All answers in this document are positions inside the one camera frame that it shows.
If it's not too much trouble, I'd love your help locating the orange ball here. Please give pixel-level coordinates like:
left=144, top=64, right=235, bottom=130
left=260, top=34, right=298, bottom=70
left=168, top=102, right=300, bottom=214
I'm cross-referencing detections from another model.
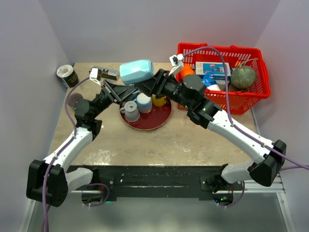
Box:
left=180, top=64, right=195, bottom=80

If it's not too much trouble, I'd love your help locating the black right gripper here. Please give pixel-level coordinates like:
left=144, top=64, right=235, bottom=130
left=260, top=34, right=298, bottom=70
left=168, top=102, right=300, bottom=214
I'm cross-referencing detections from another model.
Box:
left=134, top=69, right=193, bottom=110

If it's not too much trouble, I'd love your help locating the aluminium frame rail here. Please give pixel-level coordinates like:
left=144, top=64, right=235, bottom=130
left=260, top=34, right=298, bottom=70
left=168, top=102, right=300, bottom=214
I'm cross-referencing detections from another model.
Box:
left=17, top=108, right=295, bottom=232

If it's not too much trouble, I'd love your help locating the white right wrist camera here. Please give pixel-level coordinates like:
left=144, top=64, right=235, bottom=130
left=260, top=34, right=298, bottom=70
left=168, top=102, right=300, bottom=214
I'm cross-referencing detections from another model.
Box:
left=169, top=54, right=184, bottom=76

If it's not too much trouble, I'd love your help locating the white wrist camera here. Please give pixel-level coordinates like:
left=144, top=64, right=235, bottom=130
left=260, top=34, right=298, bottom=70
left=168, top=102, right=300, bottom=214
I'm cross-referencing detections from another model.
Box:
left=89, top=68, right=102, bottom=86
left=169, top=54, right=184, bottom=76

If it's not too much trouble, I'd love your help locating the silver black rectangular box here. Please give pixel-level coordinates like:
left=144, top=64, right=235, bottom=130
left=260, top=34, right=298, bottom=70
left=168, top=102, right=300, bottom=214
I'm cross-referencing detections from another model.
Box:
left=89, top=66, right=120, bottom=81

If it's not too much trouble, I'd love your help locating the grey footed mug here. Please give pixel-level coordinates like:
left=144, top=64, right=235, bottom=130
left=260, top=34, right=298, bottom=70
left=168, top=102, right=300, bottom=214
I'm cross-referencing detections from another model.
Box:
left=120, top=101, right=140, bottom=122

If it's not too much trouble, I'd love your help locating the blue mug white base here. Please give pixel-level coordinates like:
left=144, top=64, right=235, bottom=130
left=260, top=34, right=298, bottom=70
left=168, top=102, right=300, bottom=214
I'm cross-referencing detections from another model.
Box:
left=136, top=93, right=152, bottom=114

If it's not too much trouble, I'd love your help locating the yellow mug black handle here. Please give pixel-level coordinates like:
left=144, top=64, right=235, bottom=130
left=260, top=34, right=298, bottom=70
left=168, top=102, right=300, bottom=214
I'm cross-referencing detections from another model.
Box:
left=151, top=94, right=167, bottom=107

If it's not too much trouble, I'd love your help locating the green melon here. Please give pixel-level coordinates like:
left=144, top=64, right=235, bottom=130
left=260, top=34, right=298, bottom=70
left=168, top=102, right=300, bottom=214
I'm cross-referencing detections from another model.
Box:
left=231, top=65, right=256, bottom=89

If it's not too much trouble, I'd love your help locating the round red lacquer tray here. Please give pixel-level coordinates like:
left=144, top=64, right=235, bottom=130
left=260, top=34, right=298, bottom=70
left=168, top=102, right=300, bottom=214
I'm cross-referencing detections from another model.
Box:
left=119, top=98, right=172, bottom=131

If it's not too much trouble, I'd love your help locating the lilac mug black handle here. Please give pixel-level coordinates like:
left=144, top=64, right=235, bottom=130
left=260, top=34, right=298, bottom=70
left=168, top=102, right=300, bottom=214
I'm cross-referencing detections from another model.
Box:
left=66, top=93, right=83, bottom=107

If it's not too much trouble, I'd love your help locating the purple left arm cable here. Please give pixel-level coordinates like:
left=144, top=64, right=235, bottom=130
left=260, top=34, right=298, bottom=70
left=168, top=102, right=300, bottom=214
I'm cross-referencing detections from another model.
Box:
left=41, top=77, right=91, bottom=232

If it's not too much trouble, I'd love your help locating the blue white product box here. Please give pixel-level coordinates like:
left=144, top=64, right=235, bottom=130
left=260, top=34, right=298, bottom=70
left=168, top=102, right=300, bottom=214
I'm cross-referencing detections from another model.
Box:
left=195, top=61, right=230, bottom=76

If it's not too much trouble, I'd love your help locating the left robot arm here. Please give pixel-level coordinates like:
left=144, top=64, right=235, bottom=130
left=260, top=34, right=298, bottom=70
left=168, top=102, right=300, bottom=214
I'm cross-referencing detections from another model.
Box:
left=26, top=80, right=137, bottom=209

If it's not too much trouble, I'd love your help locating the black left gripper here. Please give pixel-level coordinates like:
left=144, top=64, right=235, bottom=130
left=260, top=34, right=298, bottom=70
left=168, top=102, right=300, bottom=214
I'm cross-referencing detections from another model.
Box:
left=92, top=79, right=137, bottom=119

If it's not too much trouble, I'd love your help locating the black face tissue roll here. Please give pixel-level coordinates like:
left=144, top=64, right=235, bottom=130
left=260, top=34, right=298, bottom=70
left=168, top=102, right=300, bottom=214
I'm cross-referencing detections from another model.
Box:
left=56, top=64, right=79, bottom=88

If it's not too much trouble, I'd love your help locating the dark teal faceted mug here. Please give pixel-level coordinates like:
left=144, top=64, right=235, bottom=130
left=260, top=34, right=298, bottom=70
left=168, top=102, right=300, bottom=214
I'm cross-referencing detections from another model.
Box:
left=126, top=90, right=140, bottom=101

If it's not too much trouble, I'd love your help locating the light blue faceted mug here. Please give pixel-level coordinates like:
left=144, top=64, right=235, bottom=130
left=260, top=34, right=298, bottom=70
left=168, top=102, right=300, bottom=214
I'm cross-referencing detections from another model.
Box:
left=119, top=59, right=155, bottom=85

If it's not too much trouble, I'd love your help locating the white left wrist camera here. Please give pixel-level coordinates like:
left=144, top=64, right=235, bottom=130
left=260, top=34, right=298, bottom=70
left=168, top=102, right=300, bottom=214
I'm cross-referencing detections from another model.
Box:
left=89, top=68, right=102, bottom=86

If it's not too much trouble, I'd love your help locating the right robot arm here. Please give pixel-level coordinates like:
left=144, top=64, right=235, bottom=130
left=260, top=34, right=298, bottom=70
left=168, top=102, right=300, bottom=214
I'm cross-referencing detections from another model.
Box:
left=132, top=69, right=286, bottom=191

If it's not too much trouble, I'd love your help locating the blue white bottle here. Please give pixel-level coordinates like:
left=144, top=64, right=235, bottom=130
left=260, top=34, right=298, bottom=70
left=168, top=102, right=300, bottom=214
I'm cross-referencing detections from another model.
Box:
left=201, top=72, right=220, bottom=91

